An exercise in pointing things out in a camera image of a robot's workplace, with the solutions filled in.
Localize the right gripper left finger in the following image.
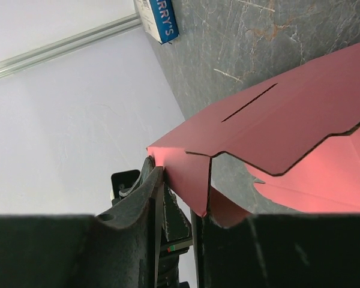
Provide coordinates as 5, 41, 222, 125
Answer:
0, 157, 163, 287

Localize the pink paper box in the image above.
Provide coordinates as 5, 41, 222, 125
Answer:
148, 43, 360, 227

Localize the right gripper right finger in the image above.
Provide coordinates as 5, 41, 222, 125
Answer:
191, 214, 360, 287

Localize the blue razor box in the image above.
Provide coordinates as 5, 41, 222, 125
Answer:
134, 0, 179, 44

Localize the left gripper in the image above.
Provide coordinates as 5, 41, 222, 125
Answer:
111, 169, 193, 287

